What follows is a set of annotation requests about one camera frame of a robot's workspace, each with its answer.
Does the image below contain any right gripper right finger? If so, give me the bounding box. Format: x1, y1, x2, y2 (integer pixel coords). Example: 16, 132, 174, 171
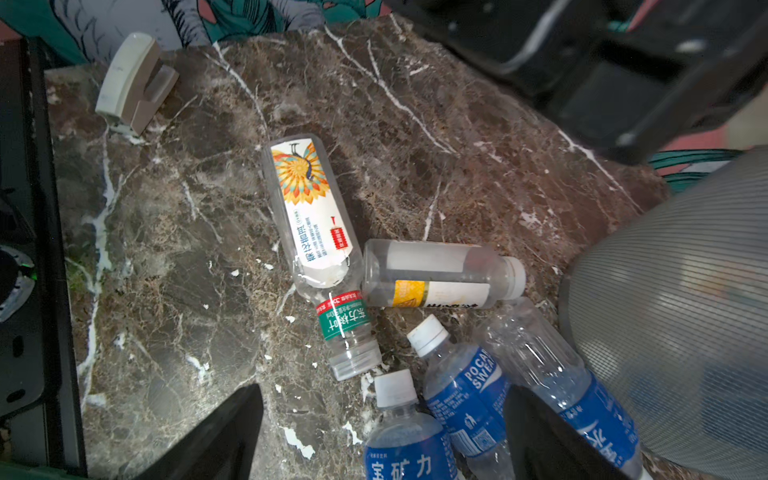
503, 385, 627, 480

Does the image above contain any bottle with sunflower label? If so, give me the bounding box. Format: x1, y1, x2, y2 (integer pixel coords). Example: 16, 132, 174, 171
262, 134, 382, 381

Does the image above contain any blue label bottle white cap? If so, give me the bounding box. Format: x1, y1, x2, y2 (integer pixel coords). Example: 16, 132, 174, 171
363, 369, 460, 480

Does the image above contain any blue label bottle near bin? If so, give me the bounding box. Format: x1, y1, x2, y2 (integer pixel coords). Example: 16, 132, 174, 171
474, 297, 651, 479

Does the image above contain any translucent green waste bin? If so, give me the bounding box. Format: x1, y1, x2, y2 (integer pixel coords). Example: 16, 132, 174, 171
558, 148, 767, 479

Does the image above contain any Pocari Sweat blue label bottle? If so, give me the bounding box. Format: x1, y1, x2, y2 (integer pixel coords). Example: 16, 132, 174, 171
407, 315, 515, 479

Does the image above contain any beige plastic block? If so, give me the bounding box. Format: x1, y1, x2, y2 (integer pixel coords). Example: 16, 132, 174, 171
95, 32, 179, 137

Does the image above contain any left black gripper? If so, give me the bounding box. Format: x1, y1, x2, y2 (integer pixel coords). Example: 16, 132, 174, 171
391, 1, 767, 165

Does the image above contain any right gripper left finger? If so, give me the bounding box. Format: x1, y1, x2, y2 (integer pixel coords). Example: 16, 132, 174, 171
137, 384, 264, 479

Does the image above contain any clear bottle yellow white label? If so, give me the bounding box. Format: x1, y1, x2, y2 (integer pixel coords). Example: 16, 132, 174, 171
363, 239, 527, 309

